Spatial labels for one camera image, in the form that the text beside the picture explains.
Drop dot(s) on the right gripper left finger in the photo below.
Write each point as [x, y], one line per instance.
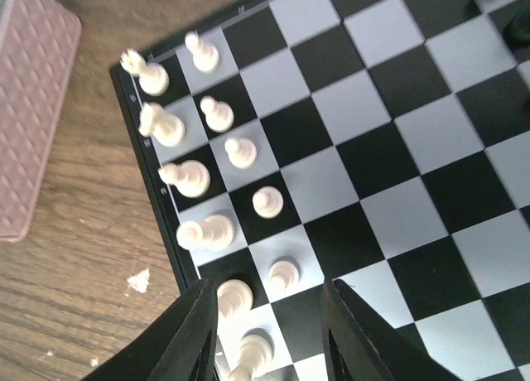
[178, 345]

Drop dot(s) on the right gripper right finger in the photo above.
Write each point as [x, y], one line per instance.
[360, 345]

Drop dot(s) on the white chess piece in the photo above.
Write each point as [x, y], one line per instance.
[191, 178]
[214, 233]
[255, 354]
[234, 297]

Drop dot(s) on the white chess pawn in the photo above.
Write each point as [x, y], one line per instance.
[219, 116]
[282, 275]
[268, 202]
[205, 55]
[242, 152]
[166, 128]

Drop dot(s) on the white chess rook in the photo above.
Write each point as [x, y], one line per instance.
[152, 77]

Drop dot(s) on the white debris chip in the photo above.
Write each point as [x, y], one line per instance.
[140, 281]

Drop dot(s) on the black and white chessboard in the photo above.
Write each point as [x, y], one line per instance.
[397, 132]

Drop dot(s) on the pink tin box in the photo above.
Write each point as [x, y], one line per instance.
[39, 41]

